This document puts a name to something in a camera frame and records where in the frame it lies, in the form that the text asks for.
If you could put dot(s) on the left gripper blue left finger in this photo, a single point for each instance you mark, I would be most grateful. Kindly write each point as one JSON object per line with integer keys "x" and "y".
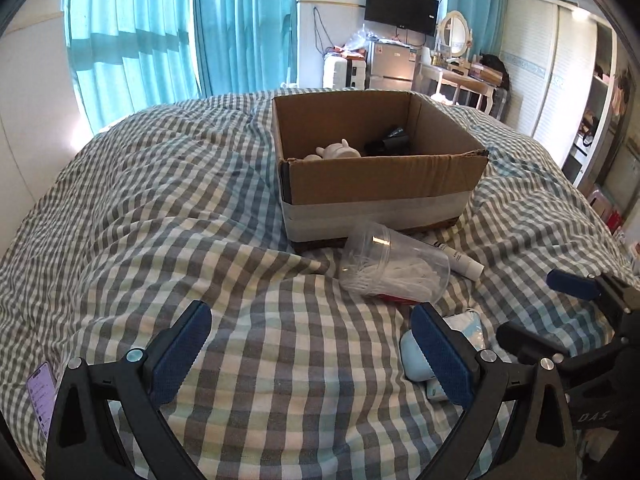
{"x": 83, "y": 440}

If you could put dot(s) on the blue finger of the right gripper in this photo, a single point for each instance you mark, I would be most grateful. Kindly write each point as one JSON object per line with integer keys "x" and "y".
{"x": 580, "y": 284}
{"x": 527, "y": 347}

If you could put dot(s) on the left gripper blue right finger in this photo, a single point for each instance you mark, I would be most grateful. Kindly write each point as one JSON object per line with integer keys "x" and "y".
{"x": 538, "y": 442}

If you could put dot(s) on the blue tissue pack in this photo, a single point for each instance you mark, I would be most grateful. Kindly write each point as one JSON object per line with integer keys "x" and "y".
{"x": 453, "y": 359}

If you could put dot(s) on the light blue round case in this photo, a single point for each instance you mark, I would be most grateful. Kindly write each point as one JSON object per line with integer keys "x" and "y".
{"x": 416, "y": 366}

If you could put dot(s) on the white cream tube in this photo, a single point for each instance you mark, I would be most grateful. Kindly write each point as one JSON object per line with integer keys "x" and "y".
{"x": 460, "y": 263}

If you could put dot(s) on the clear cotton swab container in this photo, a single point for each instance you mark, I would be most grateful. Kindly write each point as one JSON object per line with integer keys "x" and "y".
{"x": 378, "y": 261}

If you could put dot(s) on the white plush toy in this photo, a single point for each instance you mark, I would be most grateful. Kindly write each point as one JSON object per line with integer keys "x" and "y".
{"x": 338, "y": 150}

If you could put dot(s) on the pink plastic stool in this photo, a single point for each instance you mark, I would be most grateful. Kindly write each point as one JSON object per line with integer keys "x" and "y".
{"x": 605, "y": 210}

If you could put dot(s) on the smartphone with lit screen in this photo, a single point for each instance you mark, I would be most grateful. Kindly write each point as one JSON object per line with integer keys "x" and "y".
{"x": 41, "y": 391}

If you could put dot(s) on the checkered bed quilt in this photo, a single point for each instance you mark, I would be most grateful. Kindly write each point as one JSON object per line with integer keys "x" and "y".
{"x": 298, "y": 379}

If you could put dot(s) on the white sliding wardrobe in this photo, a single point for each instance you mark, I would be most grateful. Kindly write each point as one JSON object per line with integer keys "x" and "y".
{"x": 561, "y": 60}

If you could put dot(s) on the white dressing table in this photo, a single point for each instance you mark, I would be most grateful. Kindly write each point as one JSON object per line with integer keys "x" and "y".
{"x": 425, "y": 74}

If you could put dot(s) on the brown cardboard box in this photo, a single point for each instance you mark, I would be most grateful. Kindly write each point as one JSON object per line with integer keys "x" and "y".
{"x": 323, "y": 200}

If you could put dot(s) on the oval vanity mirror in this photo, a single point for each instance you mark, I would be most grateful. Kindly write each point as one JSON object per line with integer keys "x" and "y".
{"x": 454, "y": 37}

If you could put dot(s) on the silver mini fridge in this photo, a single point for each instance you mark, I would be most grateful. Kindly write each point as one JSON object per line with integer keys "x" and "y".
{"x": 390, "y": 66}

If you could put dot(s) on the white suitcase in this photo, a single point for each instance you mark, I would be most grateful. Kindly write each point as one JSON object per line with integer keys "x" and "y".
{"x": 343, "y": 73}

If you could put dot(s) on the large teal curtain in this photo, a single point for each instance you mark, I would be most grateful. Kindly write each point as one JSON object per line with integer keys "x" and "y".
{"x": 129, "y": 55}

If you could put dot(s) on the middle teal curtain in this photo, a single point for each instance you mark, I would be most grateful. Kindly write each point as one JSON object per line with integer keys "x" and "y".
{"x": 245, "y": 45}

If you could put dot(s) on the black wall television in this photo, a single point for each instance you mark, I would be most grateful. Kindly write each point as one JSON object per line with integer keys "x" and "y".
{"x": 415, "y": 15}

